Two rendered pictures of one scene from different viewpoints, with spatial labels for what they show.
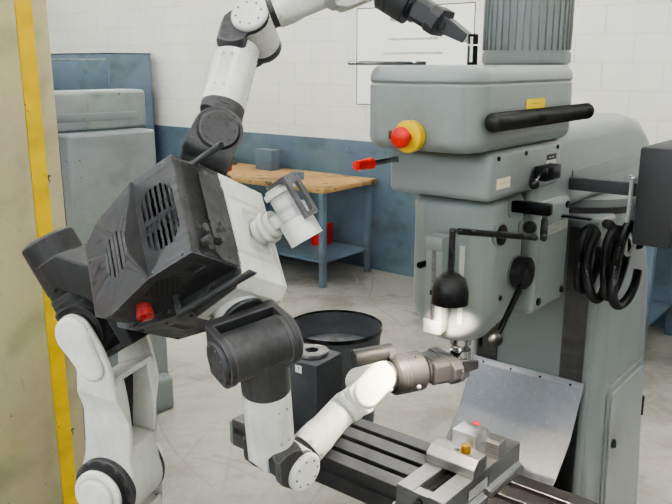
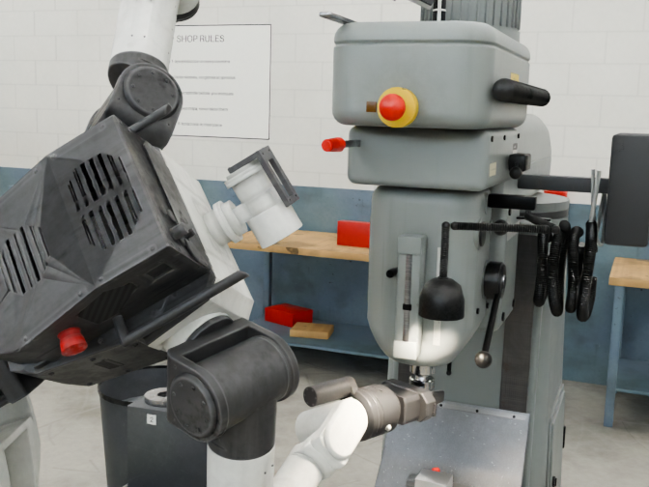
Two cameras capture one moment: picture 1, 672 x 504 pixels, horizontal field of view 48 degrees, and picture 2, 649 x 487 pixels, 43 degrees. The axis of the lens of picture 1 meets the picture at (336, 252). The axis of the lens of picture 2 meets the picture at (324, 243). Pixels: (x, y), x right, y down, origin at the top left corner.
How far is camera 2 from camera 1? 0.45 m
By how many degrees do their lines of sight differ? 18
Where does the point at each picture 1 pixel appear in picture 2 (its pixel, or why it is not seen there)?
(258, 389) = (242, 440)
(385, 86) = (362, 46)
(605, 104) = not seen: hidden behind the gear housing
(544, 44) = (499, 19)
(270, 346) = (264, 377)
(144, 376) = (22, 446)
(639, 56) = not seen: hidden behind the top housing
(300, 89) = (64, 116)
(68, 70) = not seen: outside the picture
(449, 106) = (452, 69)
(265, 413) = (248, 473)
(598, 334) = (542, 356)
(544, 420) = (488, 461)
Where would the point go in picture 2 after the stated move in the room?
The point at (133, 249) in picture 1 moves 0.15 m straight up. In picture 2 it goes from (59, 249) to (56, 122)
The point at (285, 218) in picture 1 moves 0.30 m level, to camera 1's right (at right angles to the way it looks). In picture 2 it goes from (258, 208) to (457, 206)
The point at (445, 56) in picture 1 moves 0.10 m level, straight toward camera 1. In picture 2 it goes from (239, 81) to (239, 81)
